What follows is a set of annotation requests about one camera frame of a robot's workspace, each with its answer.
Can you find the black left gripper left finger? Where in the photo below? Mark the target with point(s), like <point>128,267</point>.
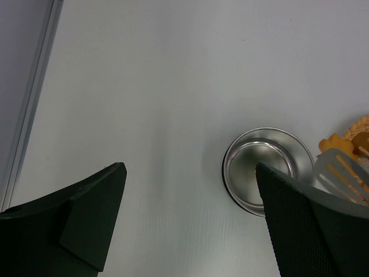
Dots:
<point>65,233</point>

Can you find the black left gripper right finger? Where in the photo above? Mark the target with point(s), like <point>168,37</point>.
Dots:
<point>313,233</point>

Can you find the metal tongs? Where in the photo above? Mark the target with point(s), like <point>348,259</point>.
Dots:
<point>342,176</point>

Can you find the orange flower-shaped food piece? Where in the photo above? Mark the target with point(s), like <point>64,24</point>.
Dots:
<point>336,142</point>

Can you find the steel lunch box bowl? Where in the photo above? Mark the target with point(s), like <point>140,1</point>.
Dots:
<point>272,146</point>

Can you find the woven orange basket plate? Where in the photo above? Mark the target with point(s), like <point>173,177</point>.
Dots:
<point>361,125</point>

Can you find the left aluminium frame post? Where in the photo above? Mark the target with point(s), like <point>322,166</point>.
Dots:
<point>28,30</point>

